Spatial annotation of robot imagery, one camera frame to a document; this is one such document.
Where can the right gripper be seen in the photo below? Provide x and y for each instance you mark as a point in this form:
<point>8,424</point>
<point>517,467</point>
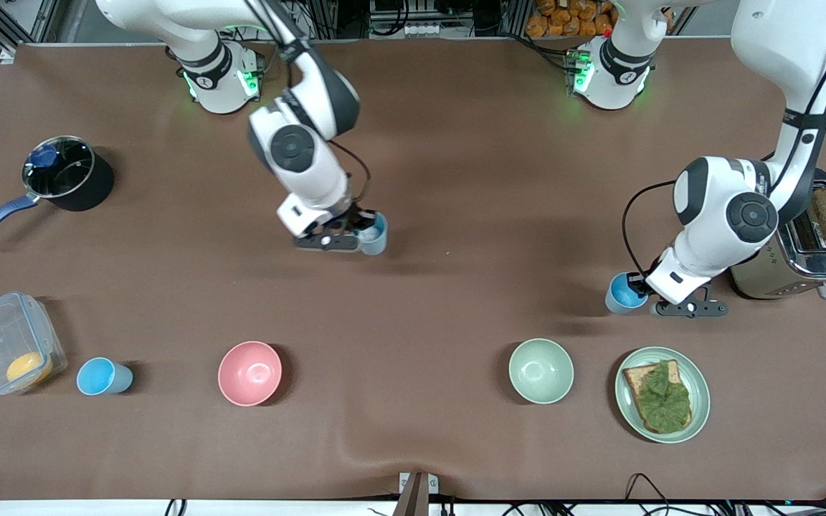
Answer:
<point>360,219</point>

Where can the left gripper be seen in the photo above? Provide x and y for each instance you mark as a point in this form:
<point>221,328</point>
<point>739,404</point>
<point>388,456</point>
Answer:
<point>644,285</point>

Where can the plain light blue cup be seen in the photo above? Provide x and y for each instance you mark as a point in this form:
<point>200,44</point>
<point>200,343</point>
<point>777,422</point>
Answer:
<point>622,294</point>
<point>101,377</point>

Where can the blue cup with white bits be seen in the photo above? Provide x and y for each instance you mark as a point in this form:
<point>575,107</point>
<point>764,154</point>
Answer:
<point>376,242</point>

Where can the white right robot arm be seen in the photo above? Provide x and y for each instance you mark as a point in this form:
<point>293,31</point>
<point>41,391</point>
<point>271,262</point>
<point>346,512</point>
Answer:
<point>305,165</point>

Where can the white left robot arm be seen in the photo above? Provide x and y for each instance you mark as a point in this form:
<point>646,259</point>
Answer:
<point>732,208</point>

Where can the brown bread slice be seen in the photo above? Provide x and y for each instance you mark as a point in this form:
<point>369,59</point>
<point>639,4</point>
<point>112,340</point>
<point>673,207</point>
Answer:
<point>632,380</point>

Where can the green lettuce leaf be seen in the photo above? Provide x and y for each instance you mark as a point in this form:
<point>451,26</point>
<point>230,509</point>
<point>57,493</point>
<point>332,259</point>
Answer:
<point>664,398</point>

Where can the pale green plate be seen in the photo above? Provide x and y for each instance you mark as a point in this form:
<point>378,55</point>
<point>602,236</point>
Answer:
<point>700,394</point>

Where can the pale green bowl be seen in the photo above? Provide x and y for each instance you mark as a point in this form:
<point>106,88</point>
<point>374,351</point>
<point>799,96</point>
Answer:
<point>540,371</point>

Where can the brown table cloth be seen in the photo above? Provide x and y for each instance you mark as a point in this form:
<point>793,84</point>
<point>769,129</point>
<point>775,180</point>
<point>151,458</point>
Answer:
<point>485,179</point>

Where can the beige chrome toaster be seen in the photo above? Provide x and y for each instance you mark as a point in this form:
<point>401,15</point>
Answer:
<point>814,261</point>

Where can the pink bowl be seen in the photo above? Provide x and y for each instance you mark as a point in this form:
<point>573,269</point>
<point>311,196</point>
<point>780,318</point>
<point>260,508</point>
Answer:
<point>249,373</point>

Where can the white power strip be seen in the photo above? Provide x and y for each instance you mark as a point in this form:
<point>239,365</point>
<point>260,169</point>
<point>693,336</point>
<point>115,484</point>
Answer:
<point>422,29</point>

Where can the bag of orange buns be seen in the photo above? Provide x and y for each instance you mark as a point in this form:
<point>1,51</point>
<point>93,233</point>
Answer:
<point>571,18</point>

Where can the glass lid with blue knob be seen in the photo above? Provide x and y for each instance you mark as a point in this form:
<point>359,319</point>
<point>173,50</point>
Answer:
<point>62,168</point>

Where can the yellow orange food piece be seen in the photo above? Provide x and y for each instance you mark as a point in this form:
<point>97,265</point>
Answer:
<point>29,368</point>

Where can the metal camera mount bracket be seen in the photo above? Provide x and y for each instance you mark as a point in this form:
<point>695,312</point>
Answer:
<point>416,491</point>

